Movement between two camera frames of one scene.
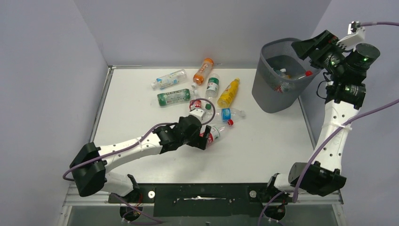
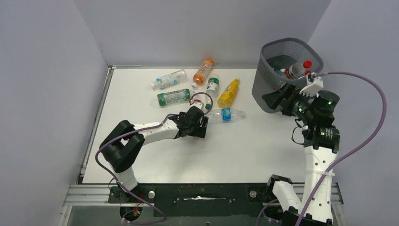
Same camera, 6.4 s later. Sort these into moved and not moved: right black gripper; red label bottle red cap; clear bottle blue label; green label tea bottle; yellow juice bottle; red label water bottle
Moved: red label bottle red cap; right black gripper
Not moved: clear bottle blue label; green label tea bottle; yellow juice bottle; red label water bottle
